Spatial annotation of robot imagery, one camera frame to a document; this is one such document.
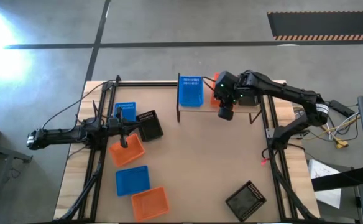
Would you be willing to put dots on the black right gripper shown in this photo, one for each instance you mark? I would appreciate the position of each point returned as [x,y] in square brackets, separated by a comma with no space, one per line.
[226,90]

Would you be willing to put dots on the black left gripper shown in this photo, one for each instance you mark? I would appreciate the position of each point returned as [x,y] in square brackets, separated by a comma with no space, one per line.
[116,127]

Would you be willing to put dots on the orange plastic basket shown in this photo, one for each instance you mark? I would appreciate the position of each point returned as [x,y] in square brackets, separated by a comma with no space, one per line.
[150,203]
[213,101]
[133,153]

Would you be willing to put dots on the blue plastic basket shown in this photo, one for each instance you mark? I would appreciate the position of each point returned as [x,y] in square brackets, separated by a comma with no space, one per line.
[131,113]
[191,91]
[132,181]

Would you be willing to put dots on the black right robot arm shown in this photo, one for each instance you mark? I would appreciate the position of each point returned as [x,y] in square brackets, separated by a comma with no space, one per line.
[281,88]

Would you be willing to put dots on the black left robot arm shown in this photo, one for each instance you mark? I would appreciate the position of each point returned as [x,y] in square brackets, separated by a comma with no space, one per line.
[60,137]

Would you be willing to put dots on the wooden shelf with black legs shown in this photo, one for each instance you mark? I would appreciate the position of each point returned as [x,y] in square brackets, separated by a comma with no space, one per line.
[194,109]

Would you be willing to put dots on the black power brick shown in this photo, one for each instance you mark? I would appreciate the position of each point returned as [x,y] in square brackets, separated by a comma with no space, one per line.
[343,109]

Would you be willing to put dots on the black mat with hazard stripe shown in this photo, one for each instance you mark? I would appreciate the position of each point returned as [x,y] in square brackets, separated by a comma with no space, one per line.
[324,23]

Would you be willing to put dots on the white paper sheet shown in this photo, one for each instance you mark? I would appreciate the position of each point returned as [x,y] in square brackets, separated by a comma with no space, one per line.
[319,169]

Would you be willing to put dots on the black aluminium frame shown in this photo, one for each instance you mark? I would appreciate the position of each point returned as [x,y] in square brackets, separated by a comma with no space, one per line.
[144,84]

